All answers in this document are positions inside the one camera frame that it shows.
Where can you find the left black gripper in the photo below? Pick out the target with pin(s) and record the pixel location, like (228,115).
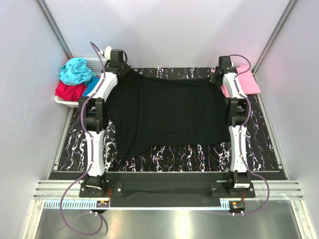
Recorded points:
(126,68)

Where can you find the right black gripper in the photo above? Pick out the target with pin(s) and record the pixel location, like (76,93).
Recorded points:
(212,79)

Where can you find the black t shirt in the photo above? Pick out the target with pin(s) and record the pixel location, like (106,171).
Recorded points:
(148,111)

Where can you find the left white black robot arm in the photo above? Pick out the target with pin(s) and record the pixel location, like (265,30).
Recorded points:
(93,117)

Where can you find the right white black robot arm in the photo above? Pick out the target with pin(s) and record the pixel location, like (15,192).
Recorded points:
(237,117)

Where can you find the white plastic basket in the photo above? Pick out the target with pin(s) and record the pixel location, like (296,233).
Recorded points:
(96,66)

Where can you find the folded pink t shirt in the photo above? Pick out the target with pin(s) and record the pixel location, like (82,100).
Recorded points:
(246,79)

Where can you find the light blue t shirt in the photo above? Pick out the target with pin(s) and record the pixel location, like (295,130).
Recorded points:
(75,72)

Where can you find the red t shirt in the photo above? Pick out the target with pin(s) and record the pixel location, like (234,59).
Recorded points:
(70,93)

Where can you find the black marble pattern mat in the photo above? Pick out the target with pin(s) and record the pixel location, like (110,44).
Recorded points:
(188,158)

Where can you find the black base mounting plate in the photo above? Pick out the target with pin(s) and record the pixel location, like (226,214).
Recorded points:
(168,189)

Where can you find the right orange connector box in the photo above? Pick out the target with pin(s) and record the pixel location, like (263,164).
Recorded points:
(237,207)

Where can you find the orange connector box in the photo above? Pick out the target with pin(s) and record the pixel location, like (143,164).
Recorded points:
(103,204)
(237,207)

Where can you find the left orange connector box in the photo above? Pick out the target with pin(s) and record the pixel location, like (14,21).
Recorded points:
(103,204)

